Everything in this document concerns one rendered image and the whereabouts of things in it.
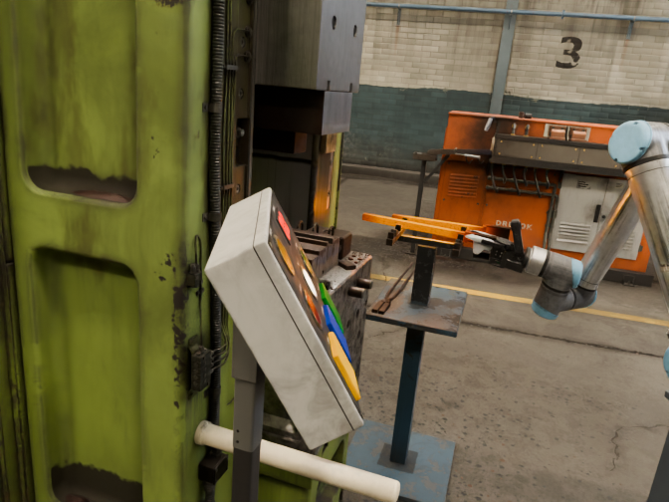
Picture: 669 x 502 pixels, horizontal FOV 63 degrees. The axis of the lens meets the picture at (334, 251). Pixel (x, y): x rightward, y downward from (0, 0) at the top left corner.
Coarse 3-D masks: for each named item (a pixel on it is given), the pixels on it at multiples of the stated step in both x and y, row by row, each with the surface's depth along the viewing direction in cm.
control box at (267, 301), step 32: (224, 224) 82; (256, 224) 72; (288, 224) 93; (224, 256) 64; (256, 256) 62; (224, 288) 63; (256, 288) 64; (288, 288) 64; (256, 320) 65; (288, 320) 65; (256, 352) 66; (288, 352) 66; (320, 352) 67; (288, 384) 68; (320, 384) 68; (320, 416) 70; (352, 416) 70
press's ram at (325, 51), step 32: (288, 0) 111; (320, 0) 109; (352, 0) 125; (288, 32) 112; (320, 32) 110; (352, 32) 128; (256, 64) 116; (288, 64) 114; (320, 64) 113; (352, 64) 132
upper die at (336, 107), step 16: (256, 96) 123; (272, 96) 122; (288, 96) 121; (304, 96) 120; (320, 96) 118; (336, 96) 126; (256, 112) 124; (272, 112) 123; (288, 112) 122; (304, 112) 121; (320, 112) 119; (336, 112) 127; (272, 128) 124; (288, 128) 123; (304, 128) 122; (320, 128) 120; (336, 128) 129
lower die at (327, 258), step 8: (304, 232) 148; (312, 232) 148; (304, 240) 139; (312, 240) 138; (320, 240) 138; (336, 240) 145; (304, 248) 134; (312, 248) 135; (320, 248) 135; (328, 248) 139; (336, 248) 146; (312, 256) 132; (320, 256) 134; (328, 256) 140; (336, 256) 147; (312, 264) 129; (320, 264) 135; (328, 264) 141; (320, 272) 136
